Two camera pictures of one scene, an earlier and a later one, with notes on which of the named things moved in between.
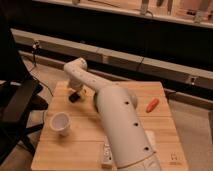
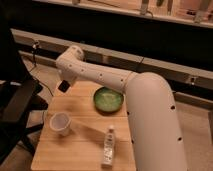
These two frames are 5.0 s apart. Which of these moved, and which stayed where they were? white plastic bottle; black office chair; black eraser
Moved: black eraser
Stayed: white plastic bottle; black office chair
